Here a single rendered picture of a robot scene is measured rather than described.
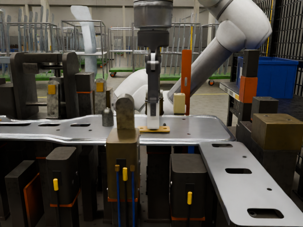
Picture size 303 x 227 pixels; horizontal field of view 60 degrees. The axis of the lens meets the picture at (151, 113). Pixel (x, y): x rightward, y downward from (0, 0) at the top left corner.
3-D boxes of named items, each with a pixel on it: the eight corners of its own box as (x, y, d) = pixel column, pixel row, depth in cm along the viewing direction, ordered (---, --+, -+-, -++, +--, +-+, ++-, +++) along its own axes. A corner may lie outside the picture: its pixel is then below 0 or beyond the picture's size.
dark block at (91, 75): (83, 186, 98) (74, 74, 87) (87, 177, 105) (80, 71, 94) (96, 187, 98) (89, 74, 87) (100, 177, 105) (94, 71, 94)
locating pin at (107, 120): (101, 132, 72) (100, 108, 70) (103, 128, 75) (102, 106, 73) (113, 132, 72) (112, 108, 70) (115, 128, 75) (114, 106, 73)
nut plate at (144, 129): (136, 131, 66) (136, 127, 65) (137, 127, 69) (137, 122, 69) (170, 131, 66) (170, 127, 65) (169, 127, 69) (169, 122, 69)
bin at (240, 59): (245, 97, 95) (248, 61, 92) (235, 84, 124) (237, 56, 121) (294, 98, 92) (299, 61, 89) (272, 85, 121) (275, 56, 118)
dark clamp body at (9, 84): (7, 190, 96) (-9, 87, 87) (23, 174, 108) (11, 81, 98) (27, 190, 96) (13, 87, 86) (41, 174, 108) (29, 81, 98)
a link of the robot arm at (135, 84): (118, 92, 154) (144, 65, 152) (140, 114, 152) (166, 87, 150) (109, 89, 138) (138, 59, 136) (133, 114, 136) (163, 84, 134)
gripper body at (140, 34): (170, 28, 57) (169, 71, 59) (168, 30, 65) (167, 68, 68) (135, 29, 57) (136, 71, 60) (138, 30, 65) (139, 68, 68)
